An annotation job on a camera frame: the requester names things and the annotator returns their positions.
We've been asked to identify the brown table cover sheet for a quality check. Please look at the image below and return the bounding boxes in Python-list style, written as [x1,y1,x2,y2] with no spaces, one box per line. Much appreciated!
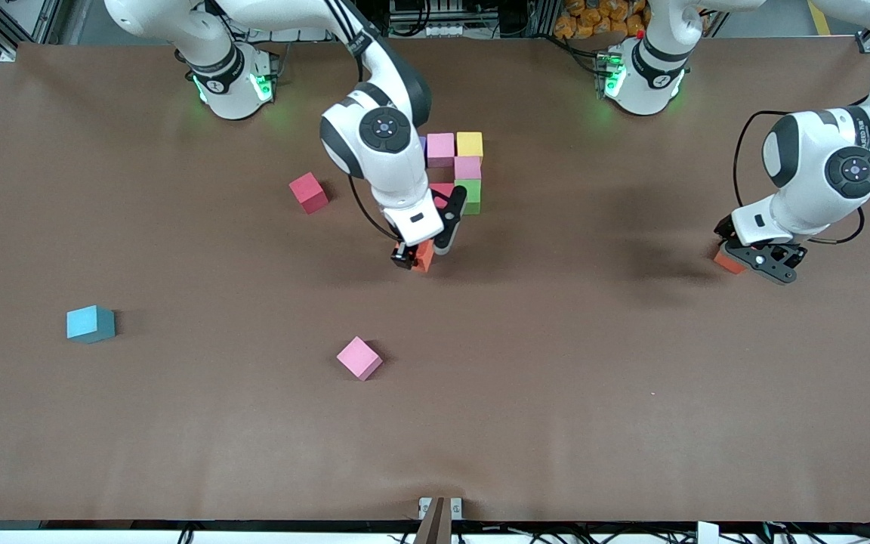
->
[0,36,870,524]

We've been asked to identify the light blue foam cube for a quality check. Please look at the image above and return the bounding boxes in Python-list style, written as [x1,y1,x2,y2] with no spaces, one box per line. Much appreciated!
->
[66,304,116,345]

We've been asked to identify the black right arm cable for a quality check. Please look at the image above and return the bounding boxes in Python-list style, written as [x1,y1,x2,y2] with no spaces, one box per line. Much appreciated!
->
[348,178,403,243]

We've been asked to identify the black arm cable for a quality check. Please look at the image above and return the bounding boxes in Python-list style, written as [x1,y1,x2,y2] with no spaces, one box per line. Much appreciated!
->
[733,110,868,247]
[348,178,403,243]

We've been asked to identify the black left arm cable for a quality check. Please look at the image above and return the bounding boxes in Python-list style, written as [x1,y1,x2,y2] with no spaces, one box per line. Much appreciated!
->
[733,110,868,247]

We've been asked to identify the metal clamp bracket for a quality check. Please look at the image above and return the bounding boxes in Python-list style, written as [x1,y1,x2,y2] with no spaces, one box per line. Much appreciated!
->
[418,496,464,522]

